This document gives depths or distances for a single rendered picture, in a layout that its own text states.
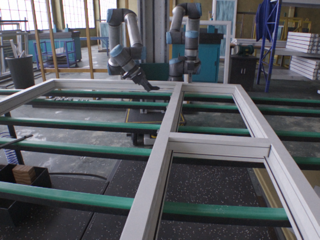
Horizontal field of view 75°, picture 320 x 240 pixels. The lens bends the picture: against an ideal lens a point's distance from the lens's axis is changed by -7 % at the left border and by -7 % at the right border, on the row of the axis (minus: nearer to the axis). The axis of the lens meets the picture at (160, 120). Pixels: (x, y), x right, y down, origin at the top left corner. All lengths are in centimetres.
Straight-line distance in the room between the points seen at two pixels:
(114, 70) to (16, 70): 359
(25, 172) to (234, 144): 92
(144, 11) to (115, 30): 55
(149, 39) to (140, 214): 226
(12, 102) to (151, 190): 122
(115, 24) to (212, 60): 345
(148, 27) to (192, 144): 193
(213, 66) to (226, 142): 446
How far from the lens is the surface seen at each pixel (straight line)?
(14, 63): 568
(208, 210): 65
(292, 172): 75
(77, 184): 123
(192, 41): 157
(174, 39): 170
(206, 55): 521
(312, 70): 539
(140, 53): 160
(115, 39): 218
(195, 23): 224
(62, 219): 106
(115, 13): 206
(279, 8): 525
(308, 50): 534
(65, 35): 970
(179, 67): 243
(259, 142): 88
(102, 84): 178
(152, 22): 262
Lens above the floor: 132
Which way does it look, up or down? 23 degrees down
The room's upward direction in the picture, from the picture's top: straight up
